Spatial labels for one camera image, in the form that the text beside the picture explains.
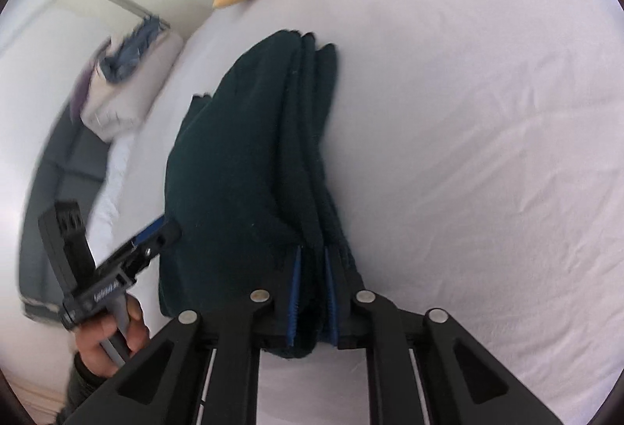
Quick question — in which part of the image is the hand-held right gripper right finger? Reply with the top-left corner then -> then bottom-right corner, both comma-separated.
323,245 -> 566,425

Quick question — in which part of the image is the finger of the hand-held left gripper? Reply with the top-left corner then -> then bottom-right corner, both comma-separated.
95,216 -> 183,283

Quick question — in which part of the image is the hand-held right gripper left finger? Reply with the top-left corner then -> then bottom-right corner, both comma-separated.
63,245 -> 305,425

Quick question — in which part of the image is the dark green sweater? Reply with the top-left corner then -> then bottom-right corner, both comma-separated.
157,29 -> 366,360

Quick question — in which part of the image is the person's left forearm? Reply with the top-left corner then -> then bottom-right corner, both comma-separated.
56,352 -> 113,425

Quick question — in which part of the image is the person's left hand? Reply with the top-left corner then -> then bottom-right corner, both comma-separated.
75,295 -> 152,379

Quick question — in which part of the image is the white quilt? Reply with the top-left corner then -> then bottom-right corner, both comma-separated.
88,132 -> 137,260

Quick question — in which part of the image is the dark grey sofa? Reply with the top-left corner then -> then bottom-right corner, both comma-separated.
17,113 -> 110,309

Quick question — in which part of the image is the folded pale pink duvet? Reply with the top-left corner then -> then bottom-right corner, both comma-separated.
80,31 -> 185,144

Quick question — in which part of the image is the purple pillow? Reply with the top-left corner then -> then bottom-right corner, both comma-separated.
69,59 -> 98,126

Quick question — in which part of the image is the blue grey cloth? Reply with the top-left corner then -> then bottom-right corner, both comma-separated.
100,14 -> 164,85

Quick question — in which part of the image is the bed with white sheet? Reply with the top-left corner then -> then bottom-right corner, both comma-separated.
73,0 -> 624,425

